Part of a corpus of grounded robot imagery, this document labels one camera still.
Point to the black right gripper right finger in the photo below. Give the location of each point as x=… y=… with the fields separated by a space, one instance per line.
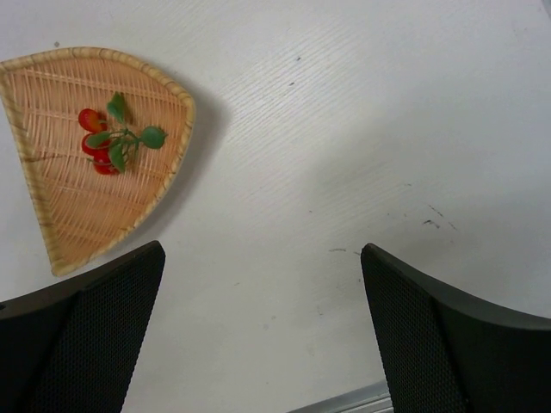
x=445 y=350

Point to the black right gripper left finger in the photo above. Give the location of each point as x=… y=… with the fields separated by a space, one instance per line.
x=73 y=346

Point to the red cherry cluster with leaves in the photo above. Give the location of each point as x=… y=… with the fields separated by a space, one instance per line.
x=111 y=148

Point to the triangular woven bamboo basket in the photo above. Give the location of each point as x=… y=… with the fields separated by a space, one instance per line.
x=81 y=213

